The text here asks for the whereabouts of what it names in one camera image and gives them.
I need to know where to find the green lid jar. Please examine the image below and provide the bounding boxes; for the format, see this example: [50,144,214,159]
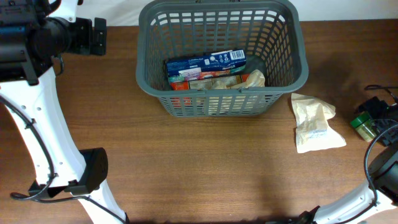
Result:
[350,112,377,142]

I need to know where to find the beige paper pouch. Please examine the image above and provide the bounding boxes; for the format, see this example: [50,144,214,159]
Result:
[291,93,346,154]
[211,70,266,90]

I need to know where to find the blue cardboard box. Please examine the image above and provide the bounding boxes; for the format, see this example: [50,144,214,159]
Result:
[165,49,247,83]

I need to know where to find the orange pasta packet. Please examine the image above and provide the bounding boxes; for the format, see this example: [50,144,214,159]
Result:
[170,73,249,90]

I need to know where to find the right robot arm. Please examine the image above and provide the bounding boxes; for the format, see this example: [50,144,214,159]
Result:
[296,118,397,224]

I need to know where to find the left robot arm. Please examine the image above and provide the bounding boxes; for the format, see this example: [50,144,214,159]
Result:
[1,0,129,223]

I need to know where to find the grey plastic basket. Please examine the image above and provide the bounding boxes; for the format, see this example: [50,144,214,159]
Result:
[136,0,308,117]

